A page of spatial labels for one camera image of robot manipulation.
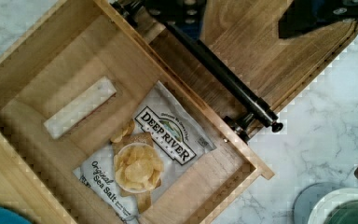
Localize wooden drawer cabinet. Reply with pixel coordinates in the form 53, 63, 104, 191
0, 0, 358, 224

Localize Deep River chips bag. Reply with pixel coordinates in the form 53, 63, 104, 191
74, 82, 215, 224

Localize white and green cups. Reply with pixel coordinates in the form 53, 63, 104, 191
294, 182, 358, 224

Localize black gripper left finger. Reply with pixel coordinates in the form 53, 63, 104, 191
111, 0, 207, 40

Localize wooden drawer with black handle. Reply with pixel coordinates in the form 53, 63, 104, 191
0, 0, 272, 224

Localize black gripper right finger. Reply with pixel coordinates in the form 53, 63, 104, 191
278, 0, 358, 39

